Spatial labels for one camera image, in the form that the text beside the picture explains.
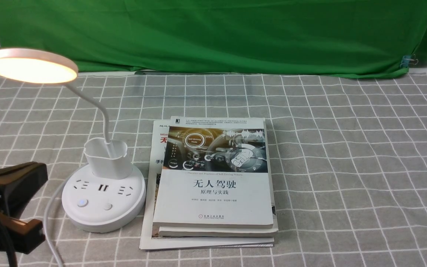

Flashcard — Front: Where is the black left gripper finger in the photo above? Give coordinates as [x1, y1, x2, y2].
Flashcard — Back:
[0, 162, 49, 218]

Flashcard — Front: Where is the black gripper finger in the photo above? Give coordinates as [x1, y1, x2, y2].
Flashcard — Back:
[0, 218, 46, 254]

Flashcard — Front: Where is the white desk lamp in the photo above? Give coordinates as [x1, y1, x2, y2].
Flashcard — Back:
[0, 48, 146, 233]

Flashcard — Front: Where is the bottom white magazine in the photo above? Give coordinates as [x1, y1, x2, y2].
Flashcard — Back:
[139, 120, 274, 250]

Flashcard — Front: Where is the middle white book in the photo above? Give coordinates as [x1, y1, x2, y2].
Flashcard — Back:
[158, 128, 279, 238]

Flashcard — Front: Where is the white self-driving book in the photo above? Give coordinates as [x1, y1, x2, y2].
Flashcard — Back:
[153, 116, 274, 229]

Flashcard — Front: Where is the green backdrop cloth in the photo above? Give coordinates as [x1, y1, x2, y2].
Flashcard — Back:
[0, 0, 427, 78]

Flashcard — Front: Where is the blue binder clip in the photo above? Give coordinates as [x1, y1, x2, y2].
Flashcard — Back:
[399, 54, 419, 68]

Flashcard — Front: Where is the white lamp power cord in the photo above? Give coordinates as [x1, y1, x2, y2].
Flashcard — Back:
[43, 174, 74, 267]

